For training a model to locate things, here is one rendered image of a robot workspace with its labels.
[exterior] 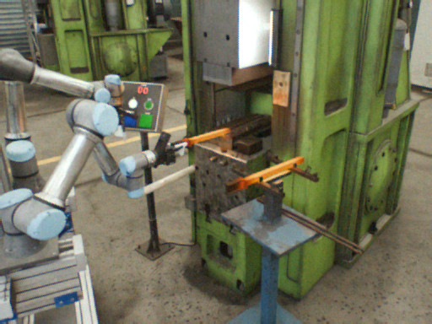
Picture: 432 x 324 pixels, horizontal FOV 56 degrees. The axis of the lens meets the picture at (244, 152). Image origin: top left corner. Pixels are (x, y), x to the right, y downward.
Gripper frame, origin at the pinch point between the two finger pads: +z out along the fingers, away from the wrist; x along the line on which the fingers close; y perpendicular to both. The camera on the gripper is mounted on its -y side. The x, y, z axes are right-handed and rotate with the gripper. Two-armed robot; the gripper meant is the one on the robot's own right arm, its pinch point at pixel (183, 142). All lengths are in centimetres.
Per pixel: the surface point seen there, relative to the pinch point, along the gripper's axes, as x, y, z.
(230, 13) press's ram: 7, -60, 25
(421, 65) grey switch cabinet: -58, 38, 582
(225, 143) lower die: 3.1, 7.6, 27.6
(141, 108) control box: -50, -5, 13
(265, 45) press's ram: 13, -44, 47
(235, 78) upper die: 7.7, -28.7, 29.5
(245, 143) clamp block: 16.8, 4.1, 27.9
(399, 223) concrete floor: 63, 97, 167
